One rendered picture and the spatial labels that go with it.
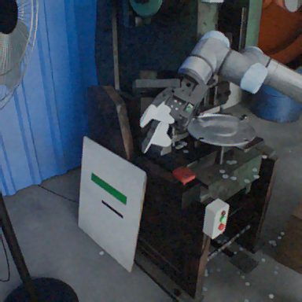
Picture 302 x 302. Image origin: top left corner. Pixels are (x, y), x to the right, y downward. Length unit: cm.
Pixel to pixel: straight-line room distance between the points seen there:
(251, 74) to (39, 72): 159
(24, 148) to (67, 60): 67
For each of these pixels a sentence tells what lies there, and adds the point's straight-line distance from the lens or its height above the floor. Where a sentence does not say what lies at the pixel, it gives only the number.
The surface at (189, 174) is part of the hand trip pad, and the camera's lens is 105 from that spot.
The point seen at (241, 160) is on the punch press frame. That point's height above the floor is 64.
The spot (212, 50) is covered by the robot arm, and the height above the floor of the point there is 119.
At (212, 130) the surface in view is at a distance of 129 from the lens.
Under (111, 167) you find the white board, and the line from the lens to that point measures 155.
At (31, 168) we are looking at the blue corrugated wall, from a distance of 232.
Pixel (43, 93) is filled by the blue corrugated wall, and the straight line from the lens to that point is 217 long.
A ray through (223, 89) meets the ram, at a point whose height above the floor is 95.
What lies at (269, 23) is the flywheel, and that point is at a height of 119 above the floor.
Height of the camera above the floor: 135
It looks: 30 degrees down
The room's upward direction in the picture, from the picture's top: straight up
